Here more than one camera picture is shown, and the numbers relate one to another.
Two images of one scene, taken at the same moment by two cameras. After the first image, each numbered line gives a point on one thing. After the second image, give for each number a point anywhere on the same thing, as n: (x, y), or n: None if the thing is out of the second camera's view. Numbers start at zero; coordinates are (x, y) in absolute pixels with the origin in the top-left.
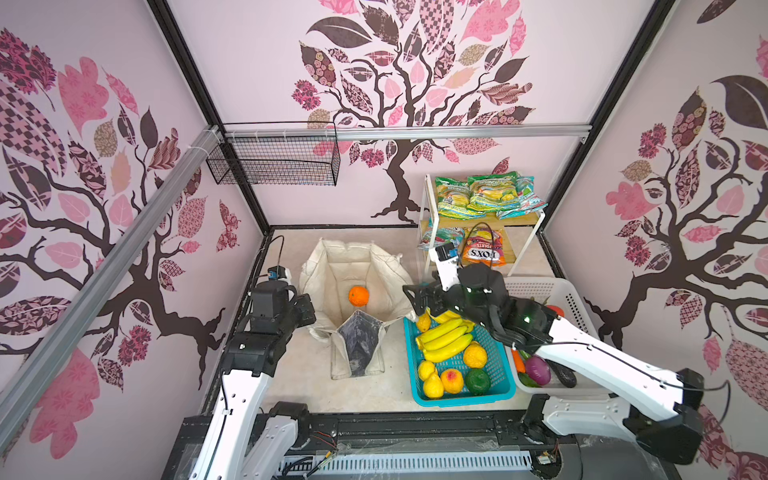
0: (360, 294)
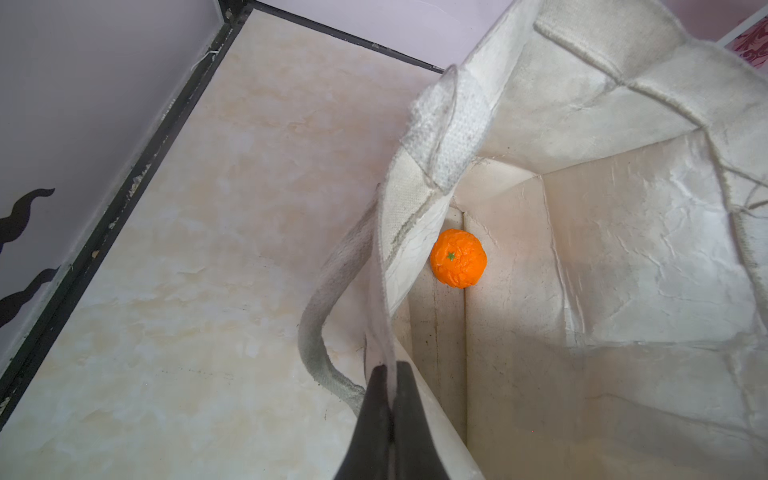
0: (458, 258)
